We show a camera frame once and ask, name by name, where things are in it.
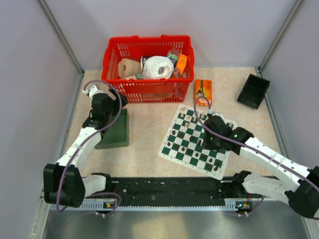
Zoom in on green white chess mat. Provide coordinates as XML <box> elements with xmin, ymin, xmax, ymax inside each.
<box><xmin>158</xmin><ymin>105</ymin><xmax>230</xmax><ymax>180</ymax></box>

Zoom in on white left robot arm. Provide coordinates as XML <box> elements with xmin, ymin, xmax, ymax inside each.
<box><xmin>43</xmin><ymin>80</ymin><xmax>128</xmax><ymax>212</ymax></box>

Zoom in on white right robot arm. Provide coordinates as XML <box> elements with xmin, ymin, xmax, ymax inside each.
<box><xmin>202</xmin><ymin>114</ymin><xmax>319</xmax><ymax>220</ymax></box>

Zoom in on green plastic tray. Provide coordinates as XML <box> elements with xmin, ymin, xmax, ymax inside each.
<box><xmin>95</xmin><ymin>109</ymin><xmax>129</xmax><ymax>149</ymax></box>

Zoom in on red plastic shopping basket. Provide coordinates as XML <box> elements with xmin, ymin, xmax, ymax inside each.
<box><xmin>101</xmin><ymin>35</ymin><xmax>194</xmax><ymax>103</ymax></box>

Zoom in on brown toilet paper roll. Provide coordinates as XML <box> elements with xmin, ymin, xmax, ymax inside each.
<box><xmin>118</xmin><ymin>58</ymin><xmax>142</xmax><ymax>78</ymax></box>

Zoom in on orange razor box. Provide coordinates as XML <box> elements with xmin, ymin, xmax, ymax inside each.
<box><xmin>193</xmin><ymin>79</ymin><xmax>212</xmax><ymax>106</ymax></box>

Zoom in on black plastic bin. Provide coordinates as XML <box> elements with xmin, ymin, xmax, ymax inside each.
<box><xmin>237</xmin><ymin>74</ymin><xmax>271</xmax><ymax>109</ymax></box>

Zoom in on white wrapped paper roll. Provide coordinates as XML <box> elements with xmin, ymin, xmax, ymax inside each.
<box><xmin>143</xmin><ymin>56</ymin><xmax>174</xmax><ymax>80</ymax></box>

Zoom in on orange small carton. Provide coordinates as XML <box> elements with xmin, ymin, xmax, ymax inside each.
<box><xmin>176</xmin><ymin>54</ymin><xmax>188</xmax><ymax>74</ymax></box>

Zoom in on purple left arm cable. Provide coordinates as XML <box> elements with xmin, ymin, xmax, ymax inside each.
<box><xmin>55</xmin><ymin>80</ymin><xmax>124</xmax><ymax>213</ymax></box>

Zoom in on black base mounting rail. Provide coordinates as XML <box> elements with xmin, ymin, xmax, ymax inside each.
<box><xmin>77</xmin><ymin>176</ymin><xmax>265</xmax><ymax>207</ymax></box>

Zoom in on metal frame rail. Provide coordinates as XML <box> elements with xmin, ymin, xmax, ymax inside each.
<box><xmin>37</xmin><ymin>0</ymin><xmax>85</xmax><ymax>76</ymax></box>

